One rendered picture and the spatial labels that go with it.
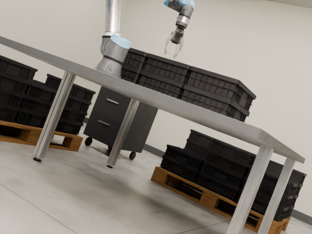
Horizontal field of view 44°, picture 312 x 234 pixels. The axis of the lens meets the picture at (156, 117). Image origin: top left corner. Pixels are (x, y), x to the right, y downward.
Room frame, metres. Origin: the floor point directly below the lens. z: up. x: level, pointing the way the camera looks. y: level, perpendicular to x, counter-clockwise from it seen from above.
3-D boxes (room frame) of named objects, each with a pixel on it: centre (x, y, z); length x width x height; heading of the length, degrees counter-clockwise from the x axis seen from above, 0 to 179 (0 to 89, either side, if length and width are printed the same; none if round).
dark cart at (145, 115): (4.38, 0.35, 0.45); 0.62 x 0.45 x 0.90; 152
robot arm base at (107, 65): (2.11, 0.33, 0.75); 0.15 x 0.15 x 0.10
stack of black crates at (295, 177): (3.71, -1.33, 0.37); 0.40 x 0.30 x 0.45; 62
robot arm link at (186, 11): (2.36, 0.06, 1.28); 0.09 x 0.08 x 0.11; 112
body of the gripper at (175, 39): (2.37, 0.06, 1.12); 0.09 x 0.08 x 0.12; 8
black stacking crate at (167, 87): (2.39, -0.04, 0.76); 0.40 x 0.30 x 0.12; 151
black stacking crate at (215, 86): (2.24, -0.30, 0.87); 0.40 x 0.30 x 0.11; 151
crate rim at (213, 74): (2.24, -0.30, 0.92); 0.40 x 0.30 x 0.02; 151
